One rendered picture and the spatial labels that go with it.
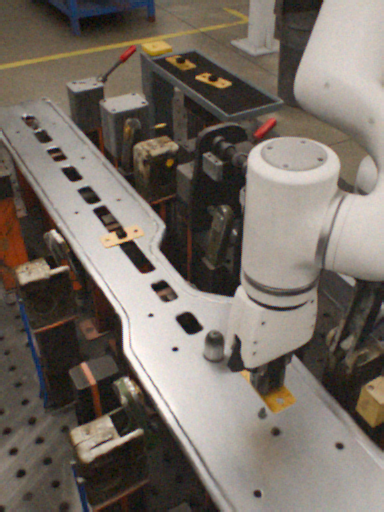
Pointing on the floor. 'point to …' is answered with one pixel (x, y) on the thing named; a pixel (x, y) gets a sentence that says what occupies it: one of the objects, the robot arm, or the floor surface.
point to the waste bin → (292, 41)
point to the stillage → (99, 9)
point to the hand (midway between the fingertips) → (267, 373)
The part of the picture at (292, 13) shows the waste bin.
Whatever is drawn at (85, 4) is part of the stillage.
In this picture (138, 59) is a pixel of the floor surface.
